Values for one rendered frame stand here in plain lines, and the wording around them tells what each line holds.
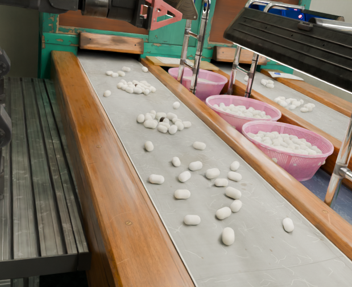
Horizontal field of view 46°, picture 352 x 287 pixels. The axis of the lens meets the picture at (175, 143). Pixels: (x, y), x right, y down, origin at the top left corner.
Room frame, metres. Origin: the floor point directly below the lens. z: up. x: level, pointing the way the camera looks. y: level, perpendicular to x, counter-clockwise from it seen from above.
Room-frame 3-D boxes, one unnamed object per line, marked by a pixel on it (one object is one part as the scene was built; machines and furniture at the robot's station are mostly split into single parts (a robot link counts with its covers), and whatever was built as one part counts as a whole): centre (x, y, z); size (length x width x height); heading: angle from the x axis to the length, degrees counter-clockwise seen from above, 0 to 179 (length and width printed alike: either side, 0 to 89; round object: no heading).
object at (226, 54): (2.20, -0.26, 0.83); 0.30 x 0.06 x 0.07; 112
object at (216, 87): (1.82, -0.05, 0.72); 0.27 x 0.27 x 0.10
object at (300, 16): (1.77, -0.37, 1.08); 0.62 x 0.08 x 0.07; 22
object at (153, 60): (2.03, 0.03, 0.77); 0.33 x 0.15 x 0.01; 112
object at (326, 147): (1.16, -0.32, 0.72); 0.27 x 0.27 x 0.10
